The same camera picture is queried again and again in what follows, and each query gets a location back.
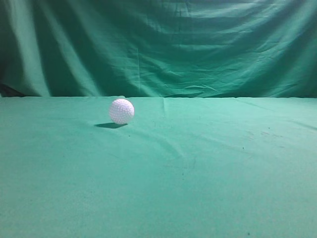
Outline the white dimpled ball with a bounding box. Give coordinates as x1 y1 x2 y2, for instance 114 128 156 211
108 99 135 124

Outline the green table cloth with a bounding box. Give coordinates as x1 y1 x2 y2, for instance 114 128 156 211
0 97 317 238

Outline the green backdrop curtain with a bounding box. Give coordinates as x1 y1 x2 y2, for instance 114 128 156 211
0 0 317 98

